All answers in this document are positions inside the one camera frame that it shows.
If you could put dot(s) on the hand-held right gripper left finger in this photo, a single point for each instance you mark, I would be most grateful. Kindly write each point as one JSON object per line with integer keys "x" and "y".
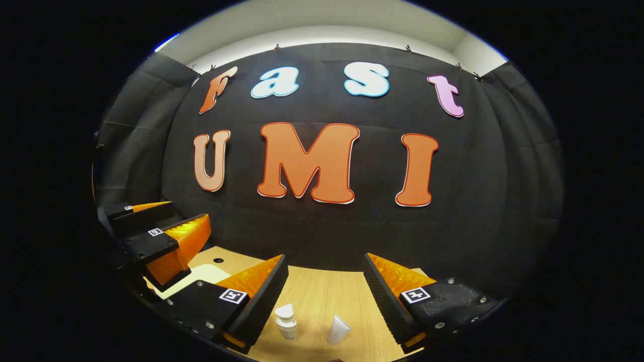
{"x": 264, "y": 301}

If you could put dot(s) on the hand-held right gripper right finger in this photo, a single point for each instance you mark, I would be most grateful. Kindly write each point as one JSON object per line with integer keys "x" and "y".
{"x": 387, "y": 306}

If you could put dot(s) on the white pump bottle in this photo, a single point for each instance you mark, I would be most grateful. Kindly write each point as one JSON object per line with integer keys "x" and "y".
{"x": 288, "y": 329}

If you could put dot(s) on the row of small backdrop clips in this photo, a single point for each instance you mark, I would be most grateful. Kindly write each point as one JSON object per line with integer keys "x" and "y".
{"x": 408, "y": 49}

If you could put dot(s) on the white squeeze tube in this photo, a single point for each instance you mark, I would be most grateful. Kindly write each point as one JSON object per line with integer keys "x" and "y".
{"x": 338, "y": 332}

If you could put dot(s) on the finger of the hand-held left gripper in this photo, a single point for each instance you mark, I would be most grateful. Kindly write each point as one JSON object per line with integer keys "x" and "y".
{"x": 146, "y": 216}
{"x": 151, "y": 244}

